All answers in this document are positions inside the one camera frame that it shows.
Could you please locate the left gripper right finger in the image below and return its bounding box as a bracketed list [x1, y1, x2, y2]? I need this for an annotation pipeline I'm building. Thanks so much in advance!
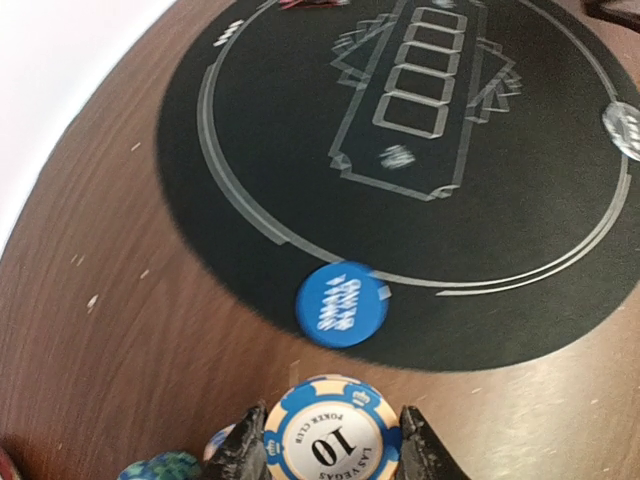
[398, 405, 468, 480]

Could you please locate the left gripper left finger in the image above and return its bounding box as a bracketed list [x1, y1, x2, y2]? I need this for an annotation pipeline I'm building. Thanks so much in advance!
[199, 402, 268, 480]

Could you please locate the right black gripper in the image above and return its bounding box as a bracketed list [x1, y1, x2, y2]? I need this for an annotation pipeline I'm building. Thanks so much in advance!
[584, 0, 639, 23]

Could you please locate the blue white chip stack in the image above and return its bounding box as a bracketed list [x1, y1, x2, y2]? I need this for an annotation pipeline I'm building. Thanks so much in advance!
[202, 375, 404, 480]

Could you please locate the blue small blind button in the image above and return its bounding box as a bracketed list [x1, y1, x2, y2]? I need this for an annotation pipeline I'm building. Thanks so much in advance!
[295, 261, 391, 349]

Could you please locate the red black all-in triangle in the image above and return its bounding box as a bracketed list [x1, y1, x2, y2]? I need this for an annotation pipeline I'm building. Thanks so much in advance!
[278, 0, 351, 10]

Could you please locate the green white chip stack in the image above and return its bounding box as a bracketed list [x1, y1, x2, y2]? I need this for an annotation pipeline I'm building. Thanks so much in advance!
[117, 451, 202, 480]

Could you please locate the round black poker mat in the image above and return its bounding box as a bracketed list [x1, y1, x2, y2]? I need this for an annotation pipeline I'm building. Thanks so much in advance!
[157, 1, 639, 371]

